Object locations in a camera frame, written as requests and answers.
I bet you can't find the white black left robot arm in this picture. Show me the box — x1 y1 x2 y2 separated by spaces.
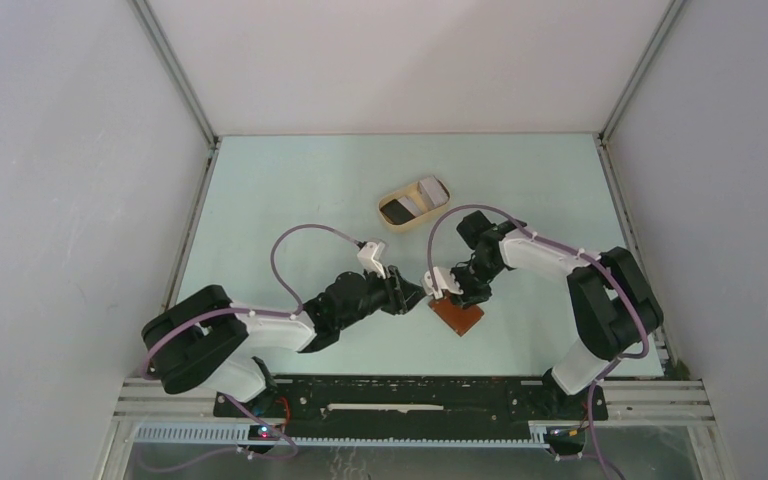
141 266 426 417

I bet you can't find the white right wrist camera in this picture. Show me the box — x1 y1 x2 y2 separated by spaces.
422 266 452 299

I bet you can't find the aluminium frame rail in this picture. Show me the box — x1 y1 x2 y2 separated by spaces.
113 378 716 427

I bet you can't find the white cable duct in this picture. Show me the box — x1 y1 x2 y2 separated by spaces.
133 423 551 449

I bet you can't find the white small card stack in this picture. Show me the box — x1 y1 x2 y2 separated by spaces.
398 196 423 217

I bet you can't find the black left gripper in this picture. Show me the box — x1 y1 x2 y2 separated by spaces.
337 261 426 330

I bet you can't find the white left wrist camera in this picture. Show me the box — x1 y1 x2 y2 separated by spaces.
356 239 388 279

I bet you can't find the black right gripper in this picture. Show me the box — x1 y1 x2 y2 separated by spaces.
443 257 502 310

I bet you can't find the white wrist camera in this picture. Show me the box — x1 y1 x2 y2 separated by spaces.
422 266 452 299
356 239 388 279

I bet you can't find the beige oval tray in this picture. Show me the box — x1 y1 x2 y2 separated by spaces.
377 175 451 233

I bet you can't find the brown leather card holder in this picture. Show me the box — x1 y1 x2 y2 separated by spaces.
429 296 484 337

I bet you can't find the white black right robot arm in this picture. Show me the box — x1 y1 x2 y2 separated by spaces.
438 211 663 418

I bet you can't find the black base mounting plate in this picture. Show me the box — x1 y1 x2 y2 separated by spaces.
213 375 609 440

